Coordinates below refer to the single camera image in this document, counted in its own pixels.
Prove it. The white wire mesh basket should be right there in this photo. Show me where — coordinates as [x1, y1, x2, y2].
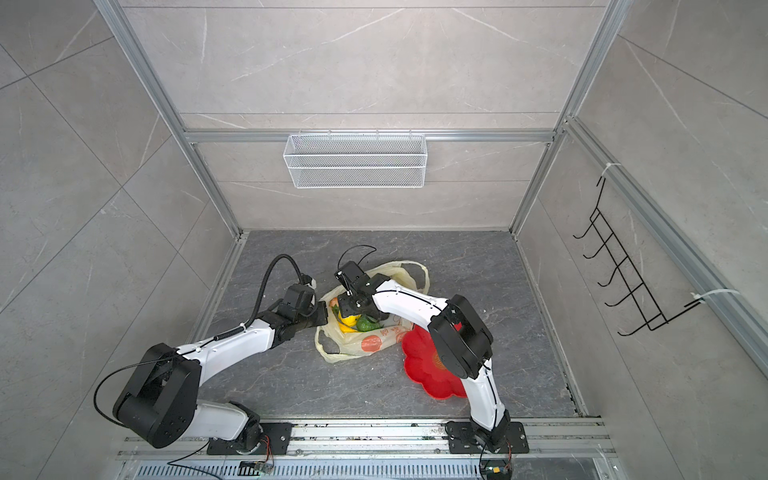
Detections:
[283, 133, 428, 189]

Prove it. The black wire hook rack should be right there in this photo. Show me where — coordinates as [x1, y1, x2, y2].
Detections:
[572, 177, 705, 338]

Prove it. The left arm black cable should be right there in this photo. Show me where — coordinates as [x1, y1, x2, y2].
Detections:
[248, 253, 313, 325]

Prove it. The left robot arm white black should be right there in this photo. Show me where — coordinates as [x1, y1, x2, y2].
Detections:
[113, 282, 327, 453]

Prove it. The red flower-shaped plate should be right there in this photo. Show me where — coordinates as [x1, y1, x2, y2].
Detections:
[402, 327, 467, 400]

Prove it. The aluminium mounting rail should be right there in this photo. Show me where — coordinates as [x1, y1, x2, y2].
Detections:
[116, 418, 616, 462]

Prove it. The yellow fake bell pepper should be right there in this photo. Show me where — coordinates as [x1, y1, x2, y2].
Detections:
[337, 315, 361, 333]

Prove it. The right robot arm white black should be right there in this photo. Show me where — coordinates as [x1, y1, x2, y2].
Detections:
[335, 261, 511, 452]

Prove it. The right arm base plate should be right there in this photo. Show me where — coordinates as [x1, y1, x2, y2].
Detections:
[445, 421, 530, 455]

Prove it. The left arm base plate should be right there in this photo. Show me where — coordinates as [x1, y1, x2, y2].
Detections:
[206, 422, 293, 456]

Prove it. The green fake pepper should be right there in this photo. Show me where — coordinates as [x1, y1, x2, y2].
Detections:
[355, 315, 382, 332]

